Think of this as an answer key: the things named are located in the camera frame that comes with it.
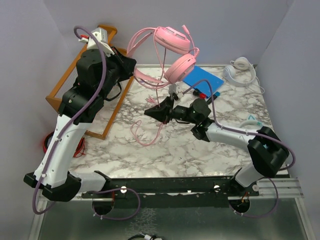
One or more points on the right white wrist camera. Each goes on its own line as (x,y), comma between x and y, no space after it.
(175,92)

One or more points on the wooden tiered shelf rack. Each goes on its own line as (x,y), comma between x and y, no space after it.
(80,94)

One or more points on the white headphones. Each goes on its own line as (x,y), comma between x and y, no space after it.
(242,65)

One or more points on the pink cat-ear headphones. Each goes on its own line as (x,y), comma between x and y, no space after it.
(172,40)

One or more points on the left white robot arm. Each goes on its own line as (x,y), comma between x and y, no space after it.
(53,176)

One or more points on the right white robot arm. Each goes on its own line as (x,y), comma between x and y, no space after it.
(264,147)

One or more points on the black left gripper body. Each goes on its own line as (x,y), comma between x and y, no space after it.
(113,62)

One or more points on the red black marker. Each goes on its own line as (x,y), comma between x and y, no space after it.
(197,93)

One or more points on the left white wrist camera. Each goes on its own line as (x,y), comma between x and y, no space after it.
(102,37)

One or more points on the blue black marker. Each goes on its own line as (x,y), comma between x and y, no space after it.
(214,96)

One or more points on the black front mounting rail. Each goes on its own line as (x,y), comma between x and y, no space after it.
(172,192)

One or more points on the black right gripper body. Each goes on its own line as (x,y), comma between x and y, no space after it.
(181,113)

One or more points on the teal cat-ear headphones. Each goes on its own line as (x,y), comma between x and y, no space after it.
(251,121)

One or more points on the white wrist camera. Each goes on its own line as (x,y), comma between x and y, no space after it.
(175,92)
(102,37)

